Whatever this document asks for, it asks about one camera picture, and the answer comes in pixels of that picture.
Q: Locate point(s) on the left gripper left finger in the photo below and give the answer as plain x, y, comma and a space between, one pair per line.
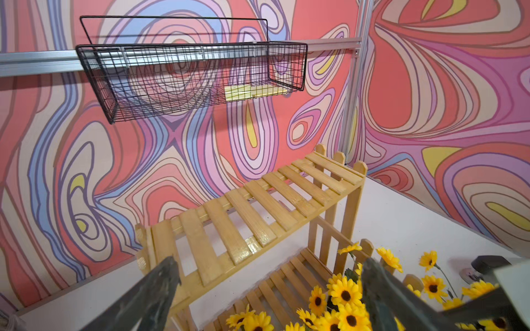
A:
146, 305

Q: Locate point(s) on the yellow sticky notes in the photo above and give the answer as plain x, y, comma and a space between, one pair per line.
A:
247, 91

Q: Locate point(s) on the wooden two-tier shelf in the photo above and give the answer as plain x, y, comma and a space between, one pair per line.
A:
226, 234

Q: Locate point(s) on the grey black stapler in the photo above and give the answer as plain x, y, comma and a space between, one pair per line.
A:
482, 269

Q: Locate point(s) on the back black wire basket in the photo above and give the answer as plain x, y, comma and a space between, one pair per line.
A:
149, 66

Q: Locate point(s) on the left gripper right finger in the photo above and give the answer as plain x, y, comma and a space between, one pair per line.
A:
387, 300

